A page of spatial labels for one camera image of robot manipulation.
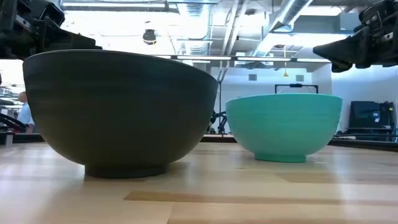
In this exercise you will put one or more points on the person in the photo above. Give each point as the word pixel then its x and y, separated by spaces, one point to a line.
pixel 25 115

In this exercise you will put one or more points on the dark grey-green bowl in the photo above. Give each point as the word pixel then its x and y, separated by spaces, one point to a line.
pixel 118 118

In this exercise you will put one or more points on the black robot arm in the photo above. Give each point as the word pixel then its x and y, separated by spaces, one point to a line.
pixel 222 119

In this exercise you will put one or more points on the black hanging ceiling device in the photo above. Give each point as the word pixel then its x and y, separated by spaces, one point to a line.
pixel 149 37

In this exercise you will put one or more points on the black equipment cabinet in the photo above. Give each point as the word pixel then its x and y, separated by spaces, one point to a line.
pixel 370 115

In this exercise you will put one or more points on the mint green bowl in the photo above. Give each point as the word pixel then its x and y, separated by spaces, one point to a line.
pixel 283 124

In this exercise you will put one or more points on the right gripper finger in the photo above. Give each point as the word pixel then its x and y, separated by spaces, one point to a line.
pixel 341 67
pixel 351 48

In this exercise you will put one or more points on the black metal frame stand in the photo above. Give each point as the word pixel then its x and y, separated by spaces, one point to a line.
pixel 295 85

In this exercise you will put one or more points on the yellow hanging tag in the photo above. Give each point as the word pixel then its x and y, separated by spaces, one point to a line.
pixel 285 74

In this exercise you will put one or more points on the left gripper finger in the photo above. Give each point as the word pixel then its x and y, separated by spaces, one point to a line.
pixel 68 39

